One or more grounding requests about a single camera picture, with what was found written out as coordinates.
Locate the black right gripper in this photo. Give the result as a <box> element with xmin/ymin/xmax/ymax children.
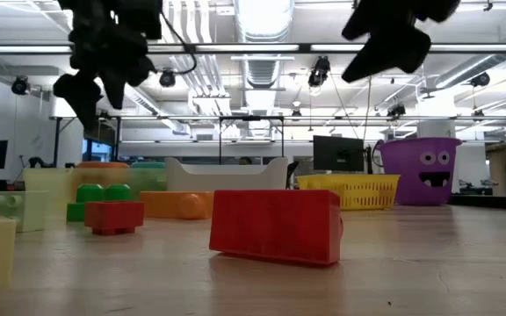
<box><xmin>341</xmin><ymin>0</ymin><xmax>461</xmax><ymax>83</ymax></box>

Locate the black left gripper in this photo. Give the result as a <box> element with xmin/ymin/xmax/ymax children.
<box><xmin>54</xmin><ymin>0</ymin><xmax>164</xmax><ymax>133</ymax></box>

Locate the orange foam die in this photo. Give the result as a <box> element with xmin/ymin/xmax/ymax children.
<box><xmin>76</xmin><ymin>161</ymin><xmax>131</xmax><ymax>194</ymax></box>

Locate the teal foam die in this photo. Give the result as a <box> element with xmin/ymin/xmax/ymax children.
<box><xmin>129</xmin><ymin>161</ymin><xmax>167</xmax><ymax>192</ymax></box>

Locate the green two-stud toy block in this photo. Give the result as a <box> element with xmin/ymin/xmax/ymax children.
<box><xmin>66</xmin><ymin>183</ymin><xmax>134</xmax><ymax>223</ymax></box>

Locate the small dark red cube block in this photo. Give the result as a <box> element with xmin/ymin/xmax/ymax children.
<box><xmin>84</xmin><ymin>200</ymin><xmax>145</xmax><ymax>237</ymax></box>

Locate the orange long toy block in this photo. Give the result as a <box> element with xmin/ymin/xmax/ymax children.
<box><xmin>140</xmin><ymin>190</ymin><xmax>214</xmax><ymax>220</ymax></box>

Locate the large red toy block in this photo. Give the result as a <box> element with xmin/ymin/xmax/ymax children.
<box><xmin>208</xmin><ymin>189</ymin><xmax>344</xmax><ymax>267</ymax></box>

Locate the blue lit display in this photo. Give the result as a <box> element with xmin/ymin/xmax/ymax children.
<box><xmin>82</xmin><ymin>139</ymin><xmax>113</xmax><ymax>162</ymax></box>

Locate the black ceiling spotlight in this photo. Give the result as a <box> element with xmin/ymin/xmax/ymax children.
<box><xmin>307</xmin><ymin>55</ymin><xmax>331</xmax><ymax>89</ymax></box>
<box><xmin>11</xmin><ymin>75</ymin><xmax>32</xmax><ymax>96</ymax></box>
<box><xmin>470</xmin><ymin>71</ymin><xmax>491</xmax><ymax>88</ymax></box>
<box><xmin>387</xmin><ymin>103</ymin><xmax>407</xmax><ymax>119</ymax></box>
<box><xmin>159</xmin><ymin>68</ymin><xmax>177</xmax><ymax>88</ymax></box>

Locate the yellow translucent plastic bin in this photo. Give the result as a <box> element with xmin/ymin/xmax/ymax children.
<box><xmin>23</xmin><ymin>168</ymin><xmax>169</xmax><ymax>219</ymax></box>

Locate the black computer monitor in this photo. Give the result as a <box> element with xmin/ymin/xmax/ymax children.
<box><xmin>313</xmin><ymin>134</ymin><xmax>365</xmax><ymax>173</ymax></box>

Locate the light green toy block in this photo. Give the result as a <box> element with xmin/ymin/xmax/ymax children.
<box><xmin>0</xmin><ymin>190</ymin><xmax>48</xmax><ymax>233</ymax></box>

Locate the purple monster face bucket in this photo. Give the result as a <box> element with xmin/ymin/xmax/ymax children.
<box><xmin>374</xmin><ymin>137</ymin><xmax>463</xmax><ymax>206</ymax></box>

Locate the white plastic bin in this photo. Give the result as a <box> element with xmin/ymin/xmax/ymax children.
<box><xmin>164</xmin><ymin>156</ymin><xmax>289</xmax><ymax>205</ymax></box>

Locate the yellow mesh basket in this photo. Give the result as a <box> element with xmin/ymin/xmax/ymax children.
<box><xmin>295</xmin><ymin>174</ymin><xmax>401</xmax><ymax>211</ymax></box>

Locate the black office chair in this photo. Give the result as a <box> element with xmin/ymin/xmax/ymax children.
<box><xmin>285</xmin><ymin>160</ymin><xmax>300</xmax><ymax>190</ymax></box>

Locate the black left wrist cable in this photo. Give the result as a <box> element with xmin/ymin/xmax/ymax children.
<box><xmin>160</xmin><ymin>12</ymin><xmax>198</xmax><ymax>75</ymax></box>

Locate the silver ceiling duct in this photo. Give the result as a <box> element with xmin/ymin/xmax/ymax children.
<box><xmin>234</xmin><ymin>0</ymin><xmax>297</xmax><ymax>89</ymax></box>

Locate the black background workstation frame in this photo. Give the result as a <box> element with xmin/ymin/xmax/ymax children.
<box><xmin>50</xmin><ymin>114</ymin><xmax>286</xmax><ymax>168</ymax></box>

